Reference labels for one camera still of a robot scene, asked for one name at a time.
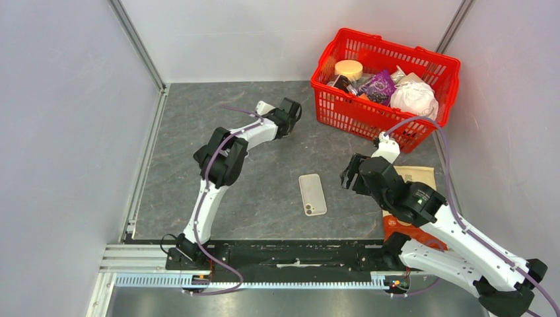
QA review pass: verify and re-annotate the beige phone case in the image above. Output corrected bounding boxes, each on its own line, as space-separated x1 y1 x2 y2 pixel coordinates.
298 174 328 217

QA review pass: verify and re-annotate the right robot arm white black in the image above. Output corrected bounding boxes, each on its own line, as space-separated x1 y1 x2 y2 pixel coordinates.
340 153 547 316

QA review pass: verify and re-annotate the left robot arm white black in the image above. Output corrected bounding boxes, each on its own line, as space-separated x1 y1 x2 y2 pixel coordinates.
176 98 302 270

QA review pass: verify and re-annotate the cassava chips bag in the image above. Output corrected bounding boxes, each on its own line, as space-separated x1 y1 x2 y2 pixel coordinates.
382 166 448 250

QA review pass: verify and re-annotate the yellow lid jar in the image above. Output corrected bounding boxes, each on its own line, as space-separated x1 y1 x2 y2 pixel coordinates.
334 59 363 82

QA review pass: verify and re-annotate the red plastic shopping basket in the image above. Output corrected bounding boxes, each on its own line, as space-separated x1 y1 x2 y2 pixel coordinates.
310 28 461 139

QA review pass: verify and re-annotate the white plastic bag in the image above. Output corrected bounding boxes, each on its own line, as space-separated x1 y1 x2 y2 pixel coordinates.
390 81 439 120

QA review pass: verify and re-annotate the purple snack packet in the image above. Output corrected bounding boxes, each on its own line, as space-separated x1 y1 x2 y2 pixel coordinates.
358 69 396 106

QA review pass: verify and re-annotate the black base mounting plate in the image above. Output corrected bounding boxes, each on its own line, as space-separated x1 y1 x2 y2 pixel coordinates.
165 239 405 284

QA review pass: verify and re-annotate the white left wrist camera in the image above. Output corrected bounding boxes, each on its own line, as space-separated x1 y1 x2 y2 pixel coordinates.
255 100 276 116

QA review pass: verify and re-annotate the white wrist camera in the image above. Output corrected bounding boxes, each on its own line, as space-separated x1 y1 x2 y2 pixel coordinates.
255 100 276 116
371 131 400 164

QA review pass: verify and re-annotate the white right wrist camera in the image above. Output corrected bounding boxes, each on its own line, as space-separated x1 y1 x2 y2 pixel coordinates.
371 131 400 164

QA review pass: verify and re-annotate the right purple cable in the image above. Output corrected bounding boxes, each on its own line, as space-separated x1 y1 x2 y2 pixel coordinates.
380 116 560 317

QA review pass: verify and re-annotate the purple cable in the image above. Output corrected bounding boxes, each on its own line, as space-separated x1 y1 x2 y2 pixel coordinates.
184 104 265 297
380 116 560 317

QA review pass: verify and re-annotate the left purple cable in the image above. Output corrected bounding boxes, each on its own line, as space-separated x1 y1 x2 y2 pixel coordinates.
184 104 265 297

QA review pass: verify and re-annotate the aluminium frame rail front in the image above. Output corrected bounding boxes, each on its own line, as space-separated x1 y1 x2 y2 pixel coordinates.
100 240 405 292

